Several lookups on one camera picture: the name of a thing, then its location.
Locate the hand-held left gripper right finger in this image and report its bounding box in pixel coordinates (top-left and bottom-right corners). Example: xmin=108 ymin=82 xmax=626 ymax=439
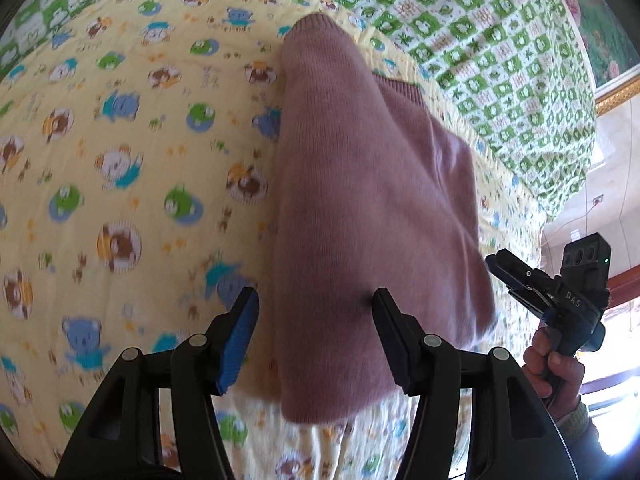
xmin=371 ymin=288 xmax=571 ymax=480

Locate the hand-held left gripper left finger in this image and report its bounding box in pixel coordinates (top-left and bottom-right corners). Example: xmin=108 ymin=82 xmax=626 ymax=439
xmin=54 ymin=286 xmax=261 ymax=480

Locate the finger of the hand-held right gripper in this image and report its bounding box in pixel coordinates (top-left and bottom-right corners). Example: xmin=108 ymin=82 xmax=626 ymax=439
xmin=484 ymin=255 xmax=551 ymax=320
xmin=496 ymin=248 xmax=553 ymax=288

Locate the pink knitted sweater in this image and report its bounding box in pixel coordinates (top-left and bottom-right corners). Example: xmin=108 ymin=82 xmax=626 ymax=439
xmin=272 ymin=14 xmax=497 ymax=424

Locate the person's right forearm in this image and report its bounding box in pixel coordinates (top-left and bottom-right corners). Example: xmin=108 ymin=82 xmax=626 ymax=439
xmin=550 ymin=394 xmax=618 ymax=463

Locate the person's right hand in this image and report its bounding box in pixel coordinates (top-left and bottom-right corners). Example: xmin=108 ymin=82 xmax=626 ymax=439
xmin=522 ymin=326 xmax=586 ymax=412

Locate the yellow bear print blanket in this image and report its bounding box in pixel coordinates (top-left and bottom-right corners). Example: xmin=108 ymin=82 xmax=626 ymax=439
xmin=0 ymin=0 xmax=551 ymax=480

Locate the green checkered quilt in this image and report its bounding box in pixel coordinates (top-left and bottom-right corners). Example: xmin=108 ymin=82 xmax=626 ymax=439
xmin=0 ymin=0 xmax=599 ymax=222

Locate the gold framed flower picture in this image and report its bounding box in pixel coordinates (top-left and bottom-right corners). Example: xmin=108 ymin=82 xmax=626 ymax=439
xmin=549 ymin=0 xmax=640 ymax=107

